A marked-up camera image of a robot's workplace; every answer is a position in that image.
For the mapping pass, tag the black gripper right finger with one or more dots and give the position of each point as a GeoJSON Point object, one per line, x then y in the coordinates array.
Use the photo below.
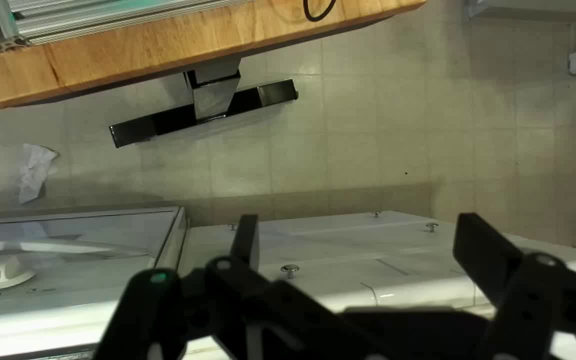
{"type": "Point", "coordinates": [485, 254]}

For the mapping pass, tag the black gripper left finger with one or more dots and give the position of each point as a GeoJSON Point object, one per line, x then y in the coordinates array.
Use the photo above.
{"type": "Point", "coordinates": [247, 243]}

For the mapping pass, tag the black table leg base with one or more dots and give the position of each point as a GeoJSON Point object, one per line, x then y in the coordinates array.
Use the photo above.
{"type": "Point", "coordinates": [209, 106]}

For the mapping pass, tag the white stove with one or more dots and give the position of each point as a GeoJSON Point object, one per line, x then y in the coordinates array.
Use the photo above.
{"type": "Point", "coordinates": [148, 285]}

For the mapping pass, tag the crumpled white paper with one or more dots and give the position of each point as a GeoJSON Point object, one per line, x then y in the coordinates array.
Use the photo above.
{"type": "Point", "coordinates": [33, 172]}

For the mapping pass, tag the wooden table top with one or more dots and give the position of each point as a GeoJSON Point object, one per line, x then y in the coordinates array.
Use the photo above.
{"type": "Point", "coordinates": [143, 51]}

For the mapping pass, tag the aluminium frame on table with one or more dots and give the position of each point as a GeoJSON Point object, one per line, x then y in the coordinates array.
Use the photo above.
{"type": "Point", "coordinates": [26, 23]}

